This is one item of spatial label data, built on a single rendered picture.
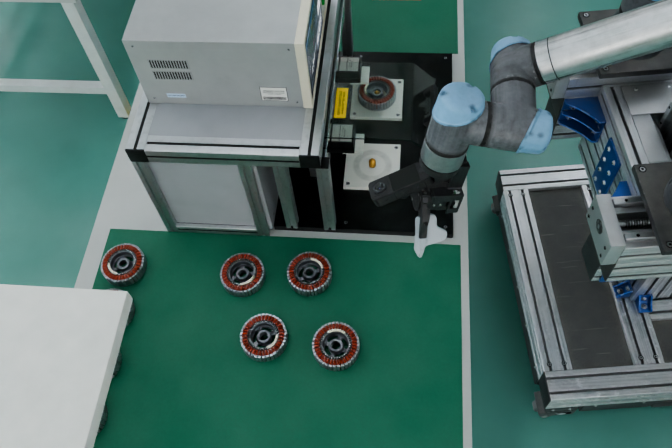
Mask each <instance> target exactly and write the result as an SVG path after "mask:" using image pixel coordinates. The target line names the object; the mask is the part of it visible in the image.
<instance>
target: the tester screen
mask: <svg viewBox="0 0 672 448"><path fill-rule="evenodd" d="M317 4H318V0H313V4H312V11H311V17H310V24H309V31H308V37H307V44H306V55H307V62H308V70H309V77H310V85H311V88H312V81H313V76H312V63H313V56H314V50H315V59H316V52H317V58H318V51H319V49H318V48H317V39H316V35H317V28H318V21H319V14H320V7H321V3H320V7H319V14H318V21H317V28H316V30H315V18H316V11H317Z"/></svg>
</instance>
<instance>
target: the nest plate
mask: <svg viewBox="0 0 672 448"><path fill-rule="evenodd" d="M400 151H401V145H398V144H368V143H364V147H363V155H361V154H346V163H345V173H344V183H343V189H352V190H369V188H368V185H369V183H370V182H372V181H374V180H377V179H379V178H381V177H384V176H386V175H388V174H391V173H393V172H395V171H398V170H400ZM371 158H374V159H375V160H376V167H375V168H370V167H369V160H370V159H371Z"/></svg>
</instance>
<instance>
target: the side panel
mask: <svg viewBox="0 0 672 448"><path fill-rule="evenodd" d="M132 164H133V166H134V168H135V170H136V172H137V174H138V176H139V177H140V179H141V181H142V183H143V185H144V187H145V189H146V191H147V193H148V194H149V196H150V198H151V200H152V202H153V204H154V206H155V208H156V210H157V211H158V213H159V215H160V217H161V219H162V221H163V223H164V225H165V227H166V228H167V230H168V231H172V229H173V230H174V232H195V233H216V234H237V235H259V236H263V234H265V236H270V230H271V229H269V225H268V222H267V218H266V215H265V211H264V207H263V204H262V200H261V197H260V193H259V189H258V186H257V182H256V179H255V175H254V171H253V168H252V166H243V165H216V164H189V163H162V162H132Z"/></svg>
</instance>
